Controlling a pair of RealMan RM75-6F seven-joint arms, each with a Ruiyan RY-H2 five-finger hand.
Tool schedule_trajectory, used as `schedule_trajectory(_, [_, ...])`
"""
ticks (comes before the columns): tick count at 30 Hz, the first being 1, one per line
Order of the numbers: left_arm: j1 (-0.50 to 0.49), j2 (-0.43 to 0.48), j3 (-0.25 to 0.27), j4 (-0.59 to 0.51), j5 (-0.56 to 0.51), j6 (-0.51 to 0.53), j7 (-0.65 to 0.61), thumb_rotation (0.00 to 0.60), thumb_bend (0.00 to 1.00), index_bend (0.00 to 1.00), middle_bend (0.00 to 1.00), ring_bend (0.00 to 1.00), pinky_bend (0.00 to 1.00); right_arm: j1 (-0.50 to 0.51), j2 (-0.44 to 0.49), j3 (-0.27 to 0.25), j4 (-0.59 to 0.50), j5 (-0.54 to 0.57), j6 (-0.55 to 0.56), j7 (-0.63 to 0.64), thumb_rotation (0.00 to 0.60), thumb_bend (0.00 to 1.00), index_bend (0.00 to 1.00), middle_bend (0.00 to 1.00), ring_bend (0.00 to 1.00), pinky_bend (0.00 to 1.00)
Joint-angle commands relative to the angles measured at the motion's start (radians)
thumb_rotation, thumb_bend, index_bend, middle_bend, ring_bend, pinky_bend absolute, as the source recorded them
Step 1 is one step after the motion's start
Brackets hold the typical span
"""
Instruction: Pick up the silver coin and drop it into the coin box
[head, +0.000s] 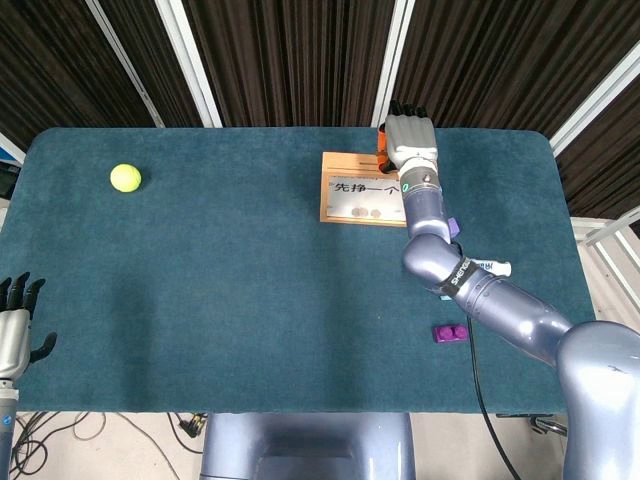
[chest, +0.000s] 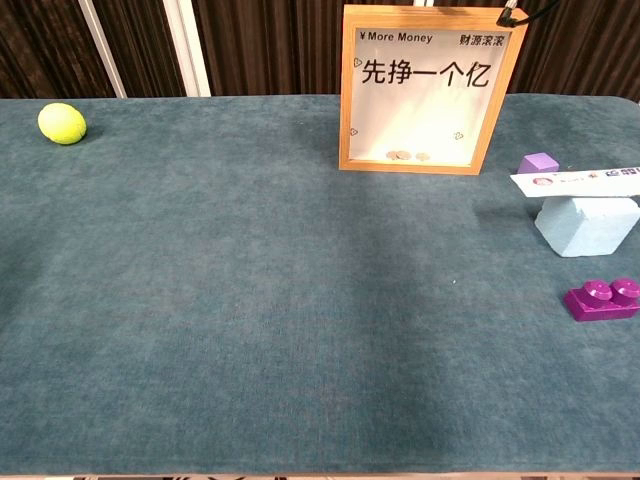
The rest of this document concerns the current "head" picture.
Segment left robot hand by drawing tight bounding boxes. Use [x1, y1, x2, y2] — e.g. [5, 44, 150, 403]
[0, 272, 58, 379]

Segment purple two-stud toy brick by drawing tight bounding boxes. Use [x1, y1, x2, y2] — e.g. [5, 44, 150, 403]
[432, 323, 469, 346]

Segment black velcro strap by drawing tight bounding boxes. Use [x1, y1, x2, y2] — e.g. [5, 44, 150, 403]
[438, 256, 475, 300]

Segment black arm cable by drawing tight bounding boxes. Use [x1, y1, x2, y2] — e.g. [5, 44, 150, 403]
[464, 312, 522, 480]

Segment dark brown pleated curtain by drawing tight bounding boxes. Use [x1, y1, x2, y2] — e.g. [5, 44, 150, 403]
[0, 0, 640, 220]

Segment wide white frame post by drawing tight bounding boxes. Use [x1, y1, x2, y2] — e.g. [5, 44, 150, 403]
[153, 0, 224, 129]
[548, 34, 640, 154]
[370, 0, 417, 128]

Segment thin grey frame post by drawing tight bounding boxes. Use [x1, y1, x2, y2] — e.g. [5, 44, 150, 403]
[83, 0, 167, 129]

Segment black power plug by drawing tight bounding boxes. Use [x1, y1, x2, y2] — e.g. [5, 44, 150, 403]
[178, 414, 208, 438]

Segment wooden box with sign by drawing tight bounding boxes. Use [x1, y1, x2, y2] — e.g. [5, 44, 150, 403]
[319, 151, 409, 229]

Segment white aluminium frame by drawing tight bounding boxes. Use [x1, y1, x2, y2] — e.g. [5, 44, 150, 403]
[569, 208, 640, 321]

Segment white printed tube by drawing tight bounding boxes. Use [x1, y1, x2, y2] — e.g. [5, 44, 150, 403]
[469, 258, 514, 278]

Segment black floor cable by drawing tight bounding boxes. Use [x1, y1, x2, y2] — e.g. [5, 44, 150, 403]
[9, 412, 107, 480]

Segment blue-grey robot torso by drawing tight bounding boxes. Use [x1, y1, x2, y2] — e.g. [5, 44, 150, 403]
[199, 412, 418, 480]

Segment teal velvet table cloth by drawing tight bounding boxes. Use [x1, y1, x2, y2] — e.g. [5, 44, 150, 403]
[0, 126, 599, 415]

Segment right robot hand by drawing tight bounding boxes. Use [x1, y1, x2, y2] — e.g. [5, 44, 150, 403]
[377, 99, 439, 174]

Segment blue and white panel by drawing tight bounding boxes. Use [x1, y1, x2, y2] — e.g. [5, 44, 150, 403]
[0, 131, 26, 167]

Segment yellow-green tennis ball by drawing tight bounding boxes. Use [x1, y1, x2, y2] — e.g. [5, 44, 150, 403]
[109, 163, 143, 194]

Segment silver metal bracket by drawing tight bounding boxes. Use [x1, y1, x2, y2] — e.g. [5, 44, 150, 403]
[524, 413, 569, 437]

